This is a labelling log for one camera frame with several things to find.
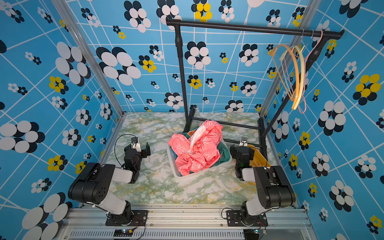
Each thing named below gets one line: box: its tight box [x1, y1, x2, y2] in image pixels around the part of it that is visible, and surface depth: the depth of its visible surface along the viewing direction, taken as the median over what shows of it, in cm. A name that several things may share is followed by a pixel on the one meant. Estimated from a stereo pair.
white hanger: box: [279, 46, 305, 110], surface depth 57 cm
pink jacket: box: [168, 119, 223, 176], surface depth 82 cm
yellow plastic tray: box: [247, 144, 271, 167], surface depth 91 cm
